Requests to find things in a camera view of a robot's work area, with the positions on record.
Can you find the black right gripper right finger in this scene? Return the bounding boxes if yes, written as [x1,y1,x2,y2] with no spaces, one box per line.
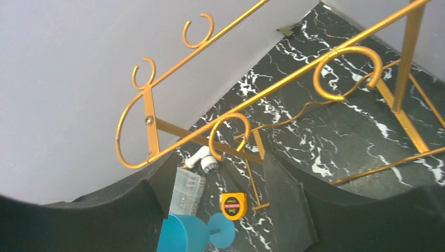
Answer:
[263,152,444,251]

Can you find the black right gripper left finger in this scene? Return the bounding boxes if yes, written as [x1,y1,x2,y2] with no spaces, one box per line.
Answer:
[1,153,182,251]

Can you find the blue plastic goblet back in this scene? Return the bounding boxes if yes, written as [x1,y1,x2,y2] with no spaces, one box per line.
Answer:
[157,213,236,252]

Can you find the clear plastic parts box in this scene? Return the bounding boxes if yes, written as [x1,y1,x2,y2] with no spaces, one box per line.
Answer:
[169,168,206,215]

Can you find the yellow tape measure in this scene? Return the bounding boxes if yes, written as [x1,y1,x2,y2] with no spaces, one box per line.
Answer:
[220,192,248,221]

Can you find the white small tool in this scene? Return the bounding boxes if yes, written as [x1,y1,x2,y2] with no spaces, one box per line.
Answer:
[183,145,219,173]

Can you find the gold wire glass rack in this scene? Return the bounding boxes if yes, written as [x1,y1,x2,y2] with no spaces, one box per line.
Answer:
[115,0,445,211]

